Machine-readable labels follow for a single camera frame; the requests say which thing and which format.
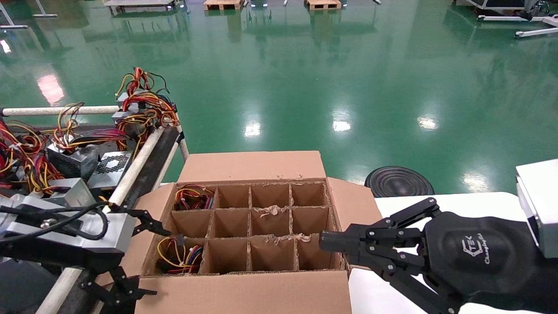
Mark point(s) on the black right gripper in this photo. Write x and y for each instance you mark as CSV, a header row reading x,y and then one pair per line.
x,y
479,257

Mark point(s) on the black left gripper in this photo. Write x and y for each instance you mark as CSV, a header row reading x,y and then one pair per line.
x,y
65,259

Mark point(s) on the brown cardboard box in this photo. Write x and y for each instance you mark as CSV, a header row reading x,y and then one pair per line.
x,y
253,168

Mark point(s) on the robot base with blue lights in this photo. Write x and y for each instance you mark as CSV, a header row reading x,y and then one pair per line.
x,y
259,3

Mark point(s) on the black round ribbed disc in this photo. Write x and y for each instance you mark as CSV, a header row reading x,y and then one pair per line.
x,y
399,181

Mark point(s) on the silver power supply round grille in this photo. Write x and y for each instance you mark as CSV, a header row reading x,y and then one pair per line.
x,y
74,189

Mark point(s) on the power supply with hexagonal grille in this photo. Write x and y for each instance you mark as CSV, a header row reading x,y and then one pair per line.
x,y
111,165

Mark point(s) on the dark mesh-sided power supply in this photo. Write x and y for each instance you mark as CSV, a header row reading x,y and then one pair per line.
x,y
72,161

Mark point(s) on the cardboard cell divider grid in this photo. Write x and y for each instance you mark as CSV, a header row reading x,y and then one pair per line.
x,y
272,211

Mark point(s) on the wooden pallet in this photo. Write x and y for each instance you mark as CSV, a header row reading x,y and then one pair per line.
x,y
223,4
323,4

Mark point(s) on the grey metal table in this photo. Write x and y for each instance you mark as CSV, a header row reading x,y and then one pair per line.
x,y
139,2

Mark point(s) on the white stand foot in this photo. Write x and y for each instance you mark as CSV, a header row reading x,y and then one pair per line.
x,y
45,15
13,27

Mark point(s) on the white stand leg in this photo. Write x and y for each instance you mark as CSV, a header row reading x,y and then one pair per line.
x,y
536,32

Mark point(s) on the dark machine on wheels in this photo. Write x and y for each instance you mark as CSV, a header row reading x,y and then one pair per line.
x,y
501,4

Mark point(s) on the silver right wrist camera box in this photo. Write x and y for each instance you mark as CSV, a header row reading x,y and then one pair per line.
x,y
540,205

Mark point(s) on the white pipe frame cart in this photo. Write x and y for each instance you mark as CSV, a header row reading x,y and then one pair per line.
x,y
43,110

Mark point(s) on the white stand frame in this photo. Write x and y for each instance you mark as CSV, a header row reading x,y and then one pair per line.
x,y
501,18

